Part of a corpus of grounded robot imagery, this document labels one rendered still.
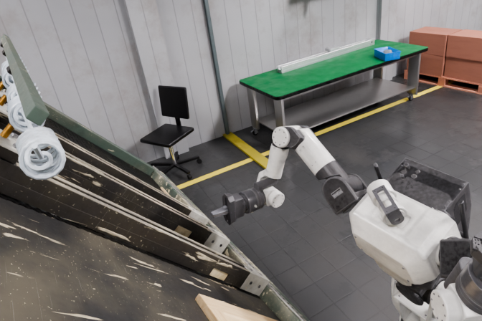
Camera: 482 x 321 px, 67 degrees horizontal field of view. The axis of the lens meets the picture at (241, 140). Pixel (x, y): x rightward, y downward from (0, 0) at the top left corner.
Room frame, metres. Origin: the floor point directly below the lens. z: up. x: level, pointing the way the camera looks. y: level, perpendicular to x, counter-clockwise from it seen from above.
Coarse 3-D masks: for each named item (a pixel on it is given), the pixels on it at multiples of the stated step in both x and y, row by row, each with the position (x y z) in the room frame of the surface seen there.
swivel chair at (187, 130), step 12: (168, 96) 3.76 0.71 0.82; (180, 96) 3.67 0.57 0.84; (168, 108) 3.76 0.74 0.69; (180, 108) 3.66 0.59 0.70; (156, 132) 3.64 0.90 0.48; (168, 132) 3.59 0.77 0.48; (180, 132) 3.54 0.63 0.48; (156, 144) 3.38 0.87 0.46; (168, 144) 3.30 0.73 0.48; (168, 168) 3.47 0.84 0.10; (180, 168) 3.44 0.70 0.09
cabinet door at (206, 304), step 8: (200, 296) 0.68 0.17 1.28; (200, 304) 0.66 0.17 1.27; (208, 304) 0.65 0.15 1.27; (216, 304) 0.68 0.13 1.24; (224, 304) 0.70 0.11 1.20; (208, 312) 0.63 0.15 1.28; (216, 312) 0.63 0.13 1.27; (224, 312) 0.65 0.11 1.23; (232, 312) 0.68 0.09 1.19; (240, 312) 0.71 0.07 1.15; (248, 312) 0.74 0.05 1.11; (216, 320) 0.60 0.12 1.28; (224, 320) 0.61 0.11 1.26; (232, 320) 0.64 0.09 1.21; (240, 320) 0.66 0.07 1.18; (248, 320) 0.69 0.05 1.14; (256, 320) 0.71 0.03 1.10; (264, 320) 0.74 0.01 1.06; (272, 320) 0.78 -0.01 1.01
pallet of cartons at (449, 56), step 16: (416, 32) 5.29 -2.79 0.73; (432, 32) 5.13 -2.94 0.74; (448, 32) 5.00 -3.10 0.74; (464, 32) 4.88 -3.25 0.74; (480, 32) 4.76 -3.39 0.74; (432, 48) 5.05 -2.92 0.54; (448, 48) 4.85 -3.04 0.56; (464, 48) 4.66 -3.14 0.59; (480, 48) 4.49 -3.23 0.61; (432, 64) 5.03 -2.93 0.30; (448, 64) 4.84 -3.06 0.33; (464, 64) 4.65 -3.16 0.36; (480, 64) 4.46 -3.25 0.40; (448, 80) 4.89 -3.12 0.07; (464, 80) 4.62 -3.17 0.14; (480, 80) 4.43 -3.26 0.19
